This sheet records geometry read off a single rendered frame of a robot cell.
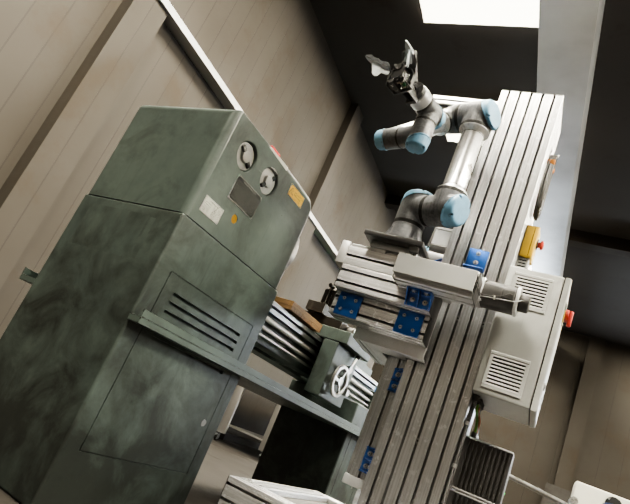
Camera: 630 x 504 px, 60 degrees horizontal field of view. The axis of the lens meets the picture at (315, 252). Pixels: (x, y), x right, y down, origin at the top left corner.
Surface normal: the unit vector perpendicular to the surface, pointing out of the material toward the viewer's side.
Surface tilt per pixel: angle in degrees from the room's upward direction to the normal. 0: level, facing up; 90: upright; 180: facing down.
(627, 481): 90
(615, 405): 90
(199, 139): 90
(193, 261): 90
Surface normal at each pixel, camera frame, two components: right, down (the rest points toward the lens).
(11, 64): 0.87, 0.22
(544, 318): -0.32, -0.43
